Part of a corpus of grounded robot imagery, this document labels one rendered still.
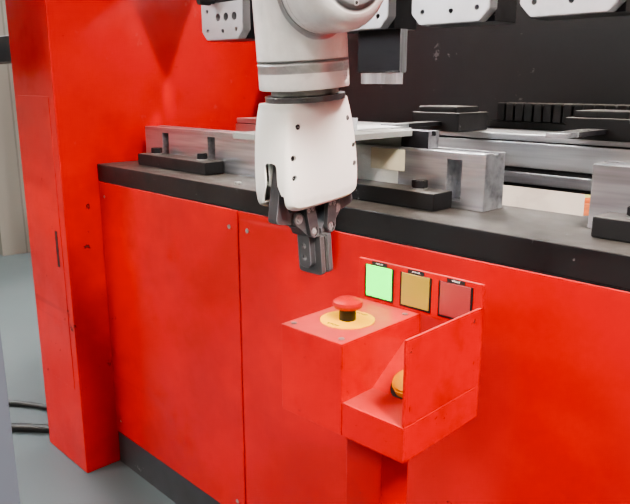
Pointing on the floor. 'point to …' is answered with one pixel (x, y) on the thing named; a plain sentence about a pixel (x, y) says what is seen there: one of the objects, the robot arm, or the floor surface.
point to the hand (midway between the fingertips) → (314, 252)
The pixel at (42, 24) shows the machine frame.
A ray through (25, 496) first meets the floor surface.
